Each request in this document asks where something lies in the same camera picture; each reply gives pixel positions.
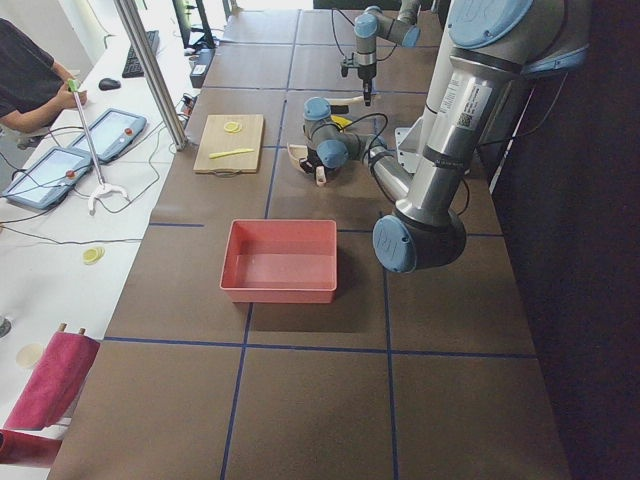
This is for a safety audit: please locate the bamboo cutting board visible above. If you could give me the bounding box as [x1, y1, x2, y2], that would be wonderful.
[193, 114, 264, 174]

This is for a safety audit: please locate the pink plastic bin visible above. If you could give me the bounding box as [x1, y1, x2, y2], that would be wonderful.
[220, 219, 338, 304]

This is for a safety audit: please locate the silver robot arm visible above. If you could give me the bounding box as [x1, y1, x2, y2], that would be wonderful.
[303, 1, 592, 272]
[340, 0, 421, 106]

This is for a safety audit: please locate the aluminium frame post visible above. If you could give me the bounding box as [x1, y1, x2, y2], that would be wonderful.
[114, 0, 188, 151]

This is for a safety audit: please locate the teach pendant tablet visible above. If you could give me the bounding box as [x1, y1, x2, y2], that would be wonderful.
[89, 108, 147, 164]
[2, 147, 92, 210]

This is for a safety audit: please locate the black computer mouse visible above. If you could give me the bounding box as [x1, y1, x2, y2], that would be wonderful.
[98, 78, 121, 91]

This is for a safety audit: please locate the white brush with dark bristles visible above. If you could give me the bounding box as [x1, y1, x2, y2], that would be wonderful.
[325, 93, 378, 116]

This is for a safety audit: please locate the black box with label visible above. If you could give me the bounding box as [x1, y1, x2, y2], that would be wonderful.
[189, 49, 215, 88]

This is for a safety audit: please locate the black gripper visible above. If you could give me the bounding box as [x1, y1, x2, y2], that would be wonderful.
[362, 76, 374, 98]
[299, 149, 330, 175]

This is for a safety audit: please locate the far teach pendant tablet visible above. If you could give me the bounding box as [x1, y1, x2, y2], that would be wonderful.
[89, 108, 147, 164]

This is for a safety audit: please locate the yellow plastic knife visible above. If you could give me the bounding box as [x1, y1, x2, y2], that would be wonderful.
[208, 148, 255, 159]

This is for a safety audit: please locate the black keyboard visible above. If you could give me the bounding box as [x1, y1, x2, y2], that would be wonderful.
[121, 29, 161, 79]

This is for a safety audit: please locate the near teach pendant tablet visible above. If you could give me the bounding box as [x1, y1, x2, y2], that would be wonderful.
[2, 147, 92, 210]

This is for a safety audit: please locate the magenta rolled cloth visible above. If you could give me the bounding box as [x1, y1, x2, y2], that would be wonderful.
[1, 329, 100, 468]

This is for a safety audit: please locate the person in dark shirt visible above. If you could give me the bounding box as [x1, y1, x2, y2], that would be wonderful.
[1, 19, 87, 137]

